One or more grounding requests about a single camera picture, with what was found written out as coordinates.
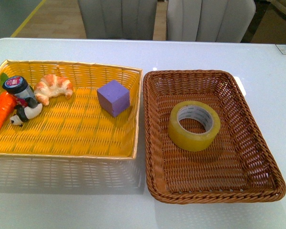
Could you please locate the clear yellowish tape roll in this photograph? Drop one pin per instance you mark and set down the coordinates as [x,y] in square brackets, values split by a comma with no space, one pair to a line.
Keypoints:
[200,112]

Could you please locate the brown wicker basket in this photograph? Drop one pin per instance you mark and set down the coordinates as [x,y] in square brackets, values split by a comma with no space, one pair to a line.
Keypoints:
[238,165]

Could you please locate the yellow wicker basket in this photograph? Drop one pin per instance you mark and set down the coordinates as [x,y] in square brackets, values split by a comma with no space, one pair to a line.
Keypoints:
[75,127]

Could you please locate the purple foam cube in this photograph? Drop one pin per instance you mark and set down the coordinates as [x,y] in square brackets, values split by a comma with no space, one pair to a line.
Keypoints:
[114,98]

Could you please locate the toy croissant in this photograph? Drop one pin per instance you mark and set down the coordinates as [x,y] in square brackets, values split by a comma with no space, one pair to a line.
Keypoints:
[52,86]

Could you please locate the grey chair left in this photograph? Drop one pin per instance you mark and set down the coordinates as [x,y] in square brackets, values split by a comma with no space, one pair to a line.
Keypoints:
[118,19]

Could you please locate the grey chair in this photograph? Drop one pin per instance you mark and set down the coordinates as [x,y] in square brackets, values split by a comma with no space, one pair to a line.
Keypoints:
[208,20]
[118,19]

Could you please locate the grey chair right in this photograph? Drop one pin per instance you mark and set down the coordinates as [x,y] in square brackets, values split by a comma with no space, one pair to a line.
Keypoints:
[208,20]

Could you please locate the panda figurine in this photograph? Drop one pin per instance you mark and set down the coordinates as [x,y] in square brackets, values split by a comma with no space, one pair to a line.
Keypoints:
[24,114]

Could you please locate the small jar with dark lid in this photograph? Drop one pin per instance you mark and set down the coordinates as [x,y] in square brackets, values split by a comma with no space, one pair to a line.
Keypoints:
[19,88]

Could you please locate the orange toy carrot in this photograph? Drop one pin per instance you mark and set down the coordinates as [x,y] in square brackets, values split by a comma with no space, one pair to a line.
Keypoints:
[7,104]

